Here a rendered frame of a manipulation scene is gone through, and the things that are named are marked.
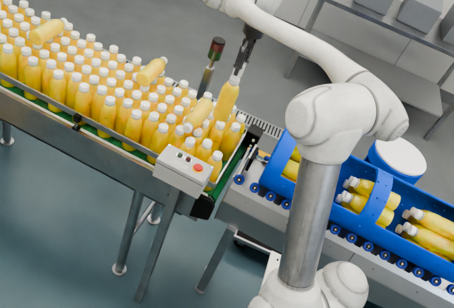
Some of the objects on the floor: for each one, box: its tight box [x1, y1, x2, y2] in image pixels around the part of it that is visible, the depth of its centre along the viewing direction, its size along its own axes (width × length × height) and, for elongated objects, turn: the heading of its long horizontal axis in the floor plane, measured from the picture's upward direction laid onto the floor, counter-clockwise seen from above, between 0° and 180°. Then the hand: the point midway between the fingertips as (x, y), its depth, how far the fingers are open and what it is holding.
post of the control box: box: [134, 186, 182, 303], centre depth 209 cm, size 4×4×100 cm
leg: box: [195, 225, 237, 294], centre depth 235 cm, size 6×6×63 cm
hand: (238, 71), depth 166 cm, fingers closed on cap, 4 cm apart
